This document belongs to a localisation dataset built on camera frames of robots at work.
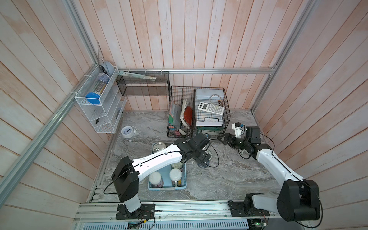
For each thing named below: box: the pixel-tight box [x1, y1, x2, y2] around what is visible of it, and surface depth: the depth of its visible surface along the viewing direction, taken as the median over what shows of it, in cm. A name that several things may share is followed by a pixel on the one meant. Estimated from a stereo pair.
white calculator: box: [197, 101, 225, 116], surface depth 94 cm
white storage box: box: [195, 88, 225, 100], surface depth 101 cm
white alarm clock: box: [119, 126, 138, 139], surface depth 106 cm
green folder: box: [196, 126, 224, 134], surface depth 99 cm
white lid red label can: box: [148, 171, 164, 189], surface depth 75 cm
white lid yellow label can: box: [169, 168, 183, 188], surface depth 74 cm
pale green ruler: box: [118, 70, 157, 80], surface depth 93 cm
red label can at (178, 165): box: [170, 161, 184, 173], surface depth 81 cm
